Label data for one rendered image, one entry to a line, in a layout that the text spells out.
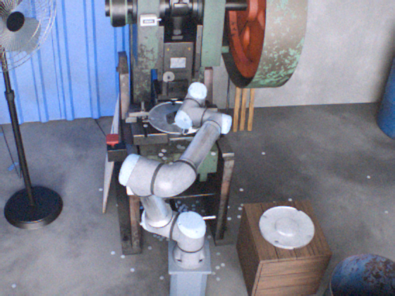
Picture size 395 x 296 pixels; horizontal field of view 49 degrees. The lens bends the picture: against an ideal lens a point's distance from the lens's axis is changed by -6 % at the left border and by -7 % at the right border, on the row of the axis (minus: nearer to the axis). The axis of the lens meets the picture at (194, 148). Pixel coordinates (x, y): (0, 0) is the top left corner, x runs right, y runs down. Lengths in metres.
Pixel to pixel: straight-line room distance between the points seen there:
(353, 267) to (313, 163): 1.36
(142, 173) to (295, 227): 1.08
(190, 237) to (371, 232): 1.49
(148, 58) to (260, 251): 1.06
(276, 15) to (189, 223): 0.91
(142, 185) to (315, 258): 1.09
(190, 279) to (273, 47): 1.06
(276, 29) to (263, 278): 1.21
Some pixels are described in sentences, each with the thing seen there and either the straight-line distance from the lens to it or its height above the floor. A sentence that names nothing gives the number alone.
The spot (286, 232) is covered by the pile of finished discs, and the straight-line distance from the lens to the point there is 2.37.
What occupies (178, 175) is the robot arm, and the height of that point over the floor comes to 1.05.
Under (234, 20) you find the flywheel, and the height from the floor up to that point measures 1.15.
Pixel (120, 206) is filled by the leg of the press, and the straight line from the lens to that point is 2.91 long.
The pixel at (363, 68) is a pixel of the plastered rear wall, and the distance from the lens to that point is 4.25.
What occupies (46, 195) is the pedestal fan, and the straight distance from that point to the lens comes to 3.04.
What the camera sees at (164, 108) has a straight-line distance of 2.39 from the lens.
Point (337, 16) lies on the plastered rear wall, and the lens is 3.89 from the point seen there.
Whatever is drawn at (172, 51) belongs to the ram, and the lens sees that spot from 2.19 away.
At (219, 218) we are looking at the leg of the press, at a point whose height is 0.21.
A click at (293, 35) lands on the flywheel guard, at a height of 1.34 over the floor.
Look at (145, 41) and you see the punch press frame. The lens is 2.10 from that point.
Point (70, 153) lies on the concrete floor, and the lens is 3.42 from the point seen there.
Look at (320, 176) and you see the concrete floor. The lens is 3.36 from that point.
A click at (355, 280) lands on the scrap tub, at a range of 2.37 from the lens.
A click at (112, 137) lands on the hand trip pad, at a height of 0.76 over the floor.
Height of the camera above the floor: 2.05
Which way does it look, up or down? 37 degrees down
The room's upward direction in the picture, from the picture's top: 4 degrees clockwise
